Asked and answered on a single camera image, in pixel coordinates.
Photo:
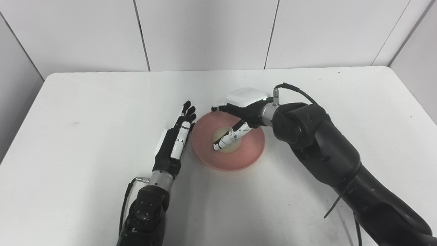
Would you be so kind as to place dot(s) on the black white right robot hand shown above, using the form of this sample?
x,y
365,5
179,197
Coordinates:
x,y
247,102

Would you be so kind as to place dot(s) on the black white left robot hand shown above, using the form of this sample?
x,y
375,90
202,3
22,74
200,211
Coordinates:
x,y
167,150

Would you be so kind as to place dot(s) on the cream steamed bun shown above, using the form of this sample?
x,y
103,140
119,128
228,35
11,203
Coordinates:
x,y
233,147

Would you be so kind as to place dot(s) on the pink round plate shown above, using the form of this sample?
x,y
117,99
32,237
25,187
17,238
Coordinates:
x,y
249,153

